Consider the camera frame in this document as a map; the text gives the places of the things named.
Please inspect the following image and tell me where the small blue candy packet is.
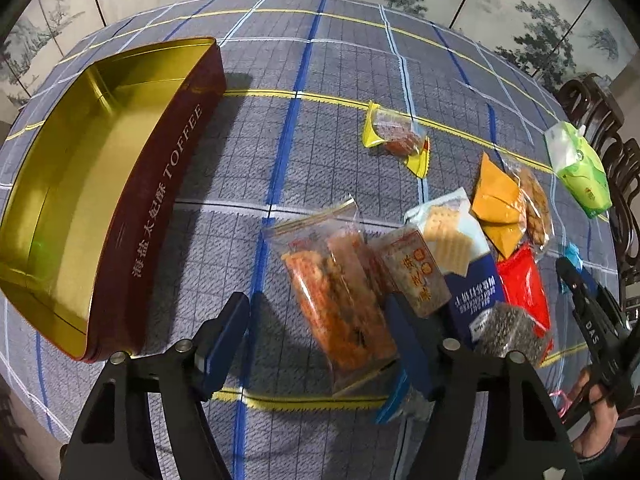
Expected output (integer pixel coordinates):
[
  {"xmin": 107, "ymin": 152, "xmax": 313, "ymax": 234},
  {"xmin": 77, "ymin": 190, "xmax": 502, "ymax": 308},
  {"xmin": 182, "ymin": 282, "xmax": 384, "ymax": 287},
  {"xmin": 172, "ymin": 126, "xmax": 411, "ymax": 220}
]
[{"xmin": 559, "ymin": 242, "xmax": 584, "ymax": 295}]

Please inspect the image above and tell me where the red snack packet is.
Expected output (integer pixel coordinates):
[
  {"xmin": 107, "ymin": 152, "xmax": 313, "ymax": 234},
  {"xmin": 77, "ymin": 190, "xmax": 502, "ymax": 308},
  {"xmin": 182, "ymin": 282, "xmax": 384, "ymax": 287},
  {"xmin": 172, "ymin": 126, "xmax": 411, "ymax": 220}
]
[{"xmin": 498, "ymin": 245, "xmax": 553, "ymax": 350}]

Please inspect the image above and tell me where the black sesame snack packet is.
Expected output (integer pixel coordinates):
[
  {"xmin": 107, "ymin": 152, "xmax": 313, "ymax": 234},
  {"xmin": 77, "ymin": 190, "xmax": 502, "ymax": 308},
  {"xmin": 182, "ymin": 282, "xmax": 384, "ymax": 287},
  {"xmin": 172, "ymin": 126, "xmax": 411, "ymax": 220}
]
[{"xmin": 470, "ymin": 301, "xmax": 551, "ymax": 366}]

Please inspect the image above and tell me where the blue soda crackers pack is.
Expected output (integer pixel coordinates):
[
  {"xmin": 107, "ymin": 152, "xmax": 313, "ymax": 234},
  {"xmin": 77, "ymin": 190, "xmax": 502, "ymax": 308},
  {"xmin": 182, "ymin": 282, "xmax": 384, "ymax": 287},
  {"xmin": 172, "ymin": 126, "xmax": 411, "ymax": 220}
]
[{"xmin": 404, "ymin": 188, "xmax": 506, "ymax": 348}]

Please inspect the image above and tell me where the clear brown cookie bag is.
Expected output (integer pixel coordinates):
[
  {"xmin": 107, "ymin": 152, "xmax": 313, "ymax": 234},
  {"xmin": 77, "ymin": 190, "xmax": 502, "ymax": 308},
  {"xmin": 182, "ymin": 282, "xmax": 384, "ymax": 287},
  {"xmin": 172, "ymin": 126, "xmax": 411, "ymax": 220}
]
[{"xmin": 503, "ymin": 156, "xmax": 554, "ymax": 254}]

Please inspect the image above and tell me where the orange snack packet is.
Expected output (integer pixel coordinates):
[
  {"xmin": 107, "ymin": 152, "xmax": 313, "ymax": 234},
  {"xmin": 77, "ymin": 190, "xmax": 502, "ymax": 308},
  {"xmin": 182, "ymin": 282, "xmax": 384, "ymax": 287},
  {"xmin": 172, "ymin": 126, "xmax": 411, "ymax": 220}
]
[{"xmin": 472, "ymin": 153, "xmax": 526, "ymax": 259}]

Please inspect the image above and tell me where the clear peanut candy packet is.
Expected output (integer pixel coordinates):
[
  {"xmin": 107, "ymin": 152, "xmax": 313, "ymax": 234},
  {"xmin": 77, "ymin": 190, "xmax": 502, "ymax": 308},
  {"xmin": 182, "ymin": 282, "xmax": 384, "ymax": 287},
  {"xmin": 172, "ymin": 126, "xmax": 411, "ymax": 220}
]
[{"xmin": 370, "ymin": 224, "xmax": 451, "ymax": 318}]

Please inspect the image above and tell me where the clear orange cracker snack bag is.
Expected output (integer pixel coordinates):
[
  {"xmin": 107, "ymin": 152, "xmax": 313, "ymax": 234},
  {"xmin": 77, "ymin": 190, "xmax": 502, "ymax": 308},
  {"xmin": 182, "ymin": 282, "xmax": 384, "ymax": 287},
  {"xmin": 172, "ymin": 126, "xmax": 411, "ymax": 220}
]
[{"xmin": 265, "ymin": 197, "xmax": 397, "ymax": 394}]

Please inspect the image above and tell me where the yellow-edged clear snack packet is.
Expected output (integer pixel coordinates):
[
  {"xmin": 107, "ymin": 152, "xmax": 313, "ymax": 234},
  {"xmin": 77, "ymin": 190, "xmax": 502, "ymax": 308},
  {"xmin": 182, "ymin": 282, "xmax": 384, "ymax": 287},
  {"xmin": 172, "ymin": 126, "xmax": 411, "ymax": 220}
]
[{"xmin": 361, "ymin": 101, "xmax": 431, "ymax": 179}]

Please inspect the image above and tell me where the person's right hand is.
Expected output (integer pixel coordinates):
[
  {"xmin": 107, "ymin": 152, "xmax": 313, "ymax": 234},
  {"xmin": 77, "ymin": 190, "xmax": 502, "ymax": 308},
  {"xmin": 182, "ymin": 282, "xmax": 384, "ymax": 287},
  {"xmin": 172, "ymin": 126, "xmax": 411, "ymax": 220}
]
[{"xmin": 572, "ymin": 384, "xmax": 618, "ymax": 458}]

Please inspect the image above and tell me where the green tissue pack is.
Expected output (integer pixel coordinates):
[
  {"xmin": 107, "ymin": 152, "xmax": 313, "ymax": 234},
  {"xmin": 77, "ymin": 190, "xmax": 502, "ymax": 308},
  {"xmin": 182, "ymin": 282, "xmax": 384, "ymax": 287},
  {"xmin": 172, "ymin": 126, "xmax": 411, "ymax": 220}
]
[{"xmin": 544, "ymin": 122, "xmax": 612, "ymax": 218}]

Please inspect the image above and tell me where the dark wooden chair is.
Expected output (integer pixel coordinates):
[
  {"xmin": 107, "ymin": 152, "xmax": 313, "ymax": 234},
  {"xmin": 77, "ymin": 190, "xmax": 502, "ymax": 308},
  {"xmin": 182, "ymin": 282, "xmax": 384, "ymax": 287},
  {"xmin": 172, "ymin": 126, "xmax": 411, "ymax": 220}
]
[{"xmin": 555, "ymin": 74, "xmax": 639, "ymax": 285}]

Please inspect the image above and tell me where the gold and maroon toffee tin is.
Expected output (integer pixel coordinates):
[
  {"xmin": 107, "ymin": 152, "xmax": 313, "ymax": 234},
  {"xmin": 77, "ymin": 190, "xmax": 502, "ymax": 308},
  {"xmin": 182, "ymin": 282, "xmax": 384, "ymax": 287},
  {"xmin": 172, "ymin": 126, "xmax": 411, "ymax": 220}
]
[{"xmin": 1, "ymin": 37, "xmax": 226, "ymax": 362}]

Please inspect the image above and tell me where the black cable with red clip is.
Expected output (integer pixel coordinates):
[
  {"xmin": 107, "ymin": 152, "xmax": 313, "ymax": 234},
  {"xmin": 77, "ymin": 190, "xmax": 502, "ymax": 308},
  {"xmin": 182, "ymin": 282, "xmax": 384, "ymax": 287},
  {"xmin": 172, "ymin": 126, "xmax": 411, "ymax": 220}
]
[{"xmin": 548, "ymin": 389, "xmax": 574, "ymax": 418}]

